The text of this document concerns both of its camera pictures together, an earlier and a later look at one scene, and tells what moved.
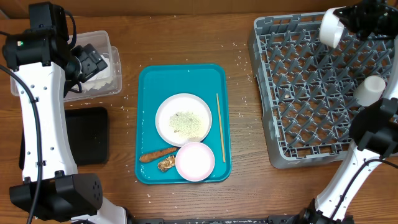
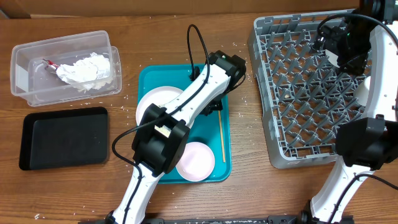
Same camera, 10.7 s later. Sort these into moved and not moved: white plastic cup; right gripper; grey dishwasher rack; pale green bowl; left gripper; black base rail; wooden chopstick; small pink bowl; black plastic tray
Moved: right gripper; pale green bowl; left gripper
Not moved: wooden chopstick; small pink bowl; black plastic tray; grey dishwasher rack; white plastic cup; black base rail
